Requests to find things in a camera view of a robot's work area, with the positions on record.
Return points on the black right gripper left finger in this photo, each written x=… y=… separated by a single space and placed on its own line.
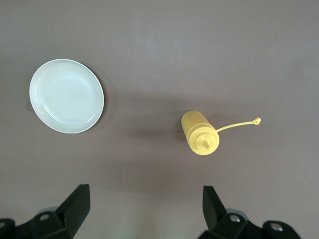
x=72 y=211

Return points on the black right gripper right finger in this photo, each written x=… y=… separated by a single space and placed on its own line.
x=214 y=214

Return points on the beige round plate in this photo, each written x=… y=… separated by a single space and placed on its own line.
x=66 y=95

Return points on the yellow mustard squeeze bottle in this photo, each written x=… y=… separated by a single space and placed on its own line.
x=197 y=124

